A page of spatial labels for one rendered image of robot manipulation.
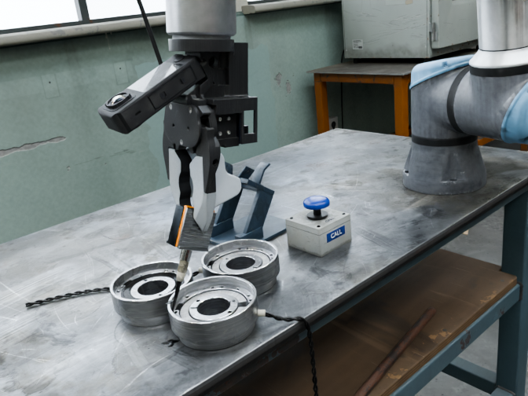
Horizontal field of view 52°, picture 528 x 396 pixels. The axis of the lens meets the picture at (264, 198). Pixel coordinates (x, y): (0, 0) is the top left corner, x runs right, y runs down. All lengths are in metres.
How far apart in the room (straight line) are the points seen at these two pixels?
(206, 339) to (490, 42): 0.59
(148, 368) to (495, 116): 0.62
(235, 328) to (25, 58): 1.79
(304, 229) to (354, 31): 2.35
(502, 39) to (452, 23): 2.02
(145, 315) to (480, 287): 0.76
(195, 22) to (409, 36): 2.35
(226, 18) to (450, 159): 0.55
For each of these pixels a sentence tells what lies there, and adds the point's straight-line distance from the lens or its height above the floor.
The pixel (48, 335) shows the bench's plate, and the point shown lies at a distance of 0.74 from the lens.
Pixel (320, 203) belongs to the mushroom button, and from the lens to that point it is 0.79.
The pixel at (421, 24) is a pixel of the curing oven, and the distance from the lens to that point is 2.83.
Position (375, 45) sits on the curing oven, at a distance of 3.00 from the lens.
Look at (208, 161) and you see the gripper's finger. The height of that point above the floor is 1.01.
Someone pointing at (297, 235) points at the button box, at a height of 0.82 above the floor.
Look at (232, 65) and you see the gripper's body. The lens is 0.62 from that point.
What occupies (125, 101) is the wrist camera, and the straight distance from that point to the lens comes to 0.56.
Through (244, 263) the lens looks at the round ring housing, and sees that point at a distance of 0.76.
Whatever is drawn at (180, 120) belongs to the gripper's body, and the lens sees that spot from 0.60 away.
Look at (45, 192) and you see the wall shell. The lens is 2.32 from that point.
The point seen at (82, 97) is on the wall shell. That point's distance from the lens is 2.34.
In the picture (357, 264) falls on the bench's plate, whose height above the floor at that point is 0.80.
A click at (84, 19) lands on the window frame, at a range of 2.40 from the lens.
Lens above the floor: 1.16
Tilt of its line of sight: 20 degrees down
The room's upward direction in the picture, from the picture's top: 7 degrees counter-clockwise
